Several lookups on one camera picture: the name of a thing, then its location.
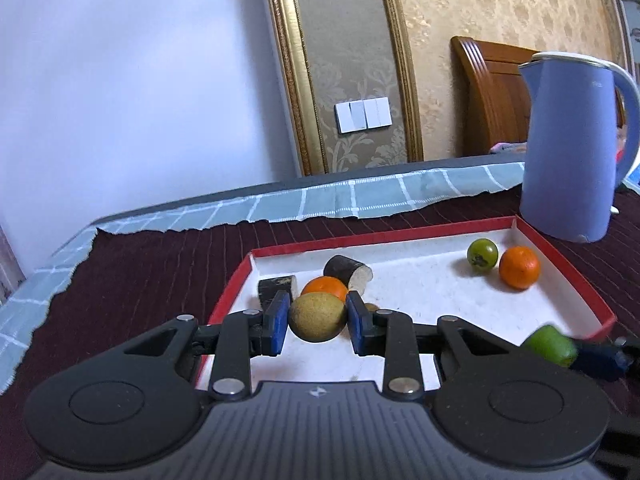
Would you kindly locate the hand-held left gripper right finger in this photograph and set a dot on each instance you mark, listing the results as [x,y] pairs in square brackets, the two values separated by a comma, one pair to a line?
[357,327]

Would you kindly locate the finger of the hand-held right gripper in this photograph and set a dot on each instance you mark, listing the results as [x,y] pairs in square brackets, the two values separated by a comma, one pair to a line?
[600,362]

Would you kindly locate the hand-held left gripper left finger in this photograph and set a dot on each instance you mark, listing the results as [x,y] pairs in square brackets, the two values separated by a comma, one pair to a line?
[279,327]

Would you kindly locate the yellow-brown round fruit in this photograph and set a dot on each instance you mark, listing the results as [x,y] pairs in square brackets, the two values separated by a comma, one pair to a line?
[317,317]

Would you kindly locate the plain green fruit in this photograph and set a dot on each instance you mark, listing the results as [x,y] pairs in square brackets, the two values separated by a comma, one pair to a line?
[547,345]

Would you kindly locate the black sugarcane piece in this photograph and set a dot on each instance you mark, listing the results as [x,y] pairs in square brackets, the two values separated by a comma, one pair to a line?
[342,269]
[274,290]

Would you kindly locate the red-edged white box tray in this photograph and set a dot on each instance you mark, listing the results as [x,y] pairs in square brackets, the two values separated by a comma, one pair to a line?
[440,300]

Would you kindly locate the orange tangerine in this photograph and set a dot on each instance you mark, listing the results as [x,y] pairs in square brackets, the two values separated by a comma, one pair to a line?
[325,287]
[520,267]

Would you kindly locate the teal plaid cloth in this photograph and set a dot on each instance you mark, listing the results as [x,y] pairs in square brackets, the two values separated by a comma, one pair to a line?
[325,200]

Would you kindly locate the green fruit with dark spot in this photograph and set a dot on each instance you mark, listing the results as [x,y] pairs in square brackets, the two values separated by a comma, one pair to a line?
[482,256]

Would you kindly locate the blue electric kettle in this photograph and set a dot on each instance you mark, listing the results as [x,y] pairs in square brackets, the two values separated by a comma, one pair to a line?
[565,160]

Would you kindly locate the pink cloth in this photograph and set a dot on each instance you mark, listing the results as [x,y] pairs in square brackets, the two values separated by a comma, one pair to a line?
[507,148]

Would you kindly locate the wooden bed headboard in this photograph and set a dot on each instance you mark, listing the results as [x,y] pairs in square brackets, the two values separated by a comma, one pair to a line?
[495,100]

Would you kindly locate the wooden framed decorated panel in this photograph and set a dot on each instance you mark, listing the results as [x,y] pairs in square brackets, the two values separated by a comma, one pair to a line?
[631,25]

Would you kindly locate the white wall light switch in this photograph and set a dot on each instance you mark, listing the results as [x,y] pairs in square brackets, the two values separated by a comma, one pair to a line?
[362,115]

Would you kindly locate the gold framed wall panel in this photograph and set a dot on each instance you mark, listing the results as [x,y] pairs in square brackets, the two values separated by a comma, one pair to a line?
[295,60]

